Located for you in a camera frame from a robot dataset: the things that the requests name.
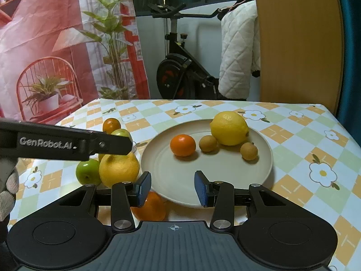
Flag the yellow lemon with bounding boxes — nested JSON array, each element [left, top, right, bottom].
[[210, 111, 250, 146], [99, 152, 141, 188]]

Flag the white quilted blanket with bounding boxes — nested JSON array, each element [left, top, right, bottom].
[[217, 0, 261, 100]]

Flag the orange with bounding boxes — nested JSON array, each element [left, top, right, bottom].
[[131, 191, 167, 221], [102, 118, 122, 134], [170, 134, 196, 157]]

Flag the black exercise bike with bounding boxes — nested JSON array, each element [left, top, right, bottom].
[[147, 3, 226, 100]]

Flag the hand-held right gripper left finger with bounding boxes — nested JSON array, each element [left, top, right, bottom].
[[53, 171, 153, 230]]

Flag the green apple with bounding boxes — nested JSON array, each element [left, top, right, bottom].
[[76, 159, 102, 186]]

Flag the brown longan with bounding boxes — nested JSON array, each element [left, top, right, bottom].
[[240, 142, 259, 161], [199, 135, 218, 153]]

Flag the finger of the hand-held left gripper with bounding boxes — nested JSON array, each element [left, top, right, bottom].
[[0, 119, 133, 161]]

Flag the teal curtain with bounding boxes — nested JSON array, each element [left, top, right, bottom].
[[334, 0, 361, 150]]

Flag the beige round plate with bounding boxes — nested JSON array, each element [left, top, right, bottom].
[[141, 119, 274, 208]]

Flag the checkered floral tablecloth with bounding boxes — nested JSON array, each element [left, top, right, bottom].
[[8, 99, 361, 271]]

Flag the person's left hand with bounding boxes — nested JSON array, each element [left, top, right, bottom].
[[0, 158, 20, 222]]

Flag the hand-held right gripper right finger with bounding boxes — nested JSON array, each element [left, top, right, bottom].
[[194, 171, 288, 230]]

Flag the wooden panel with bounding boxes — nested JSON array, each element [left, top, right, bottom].
[[251, 0, 346, 110]]

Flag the yellow-green apple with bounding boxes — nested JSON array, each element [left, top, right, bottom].
[[111, 129, 133, 142]]

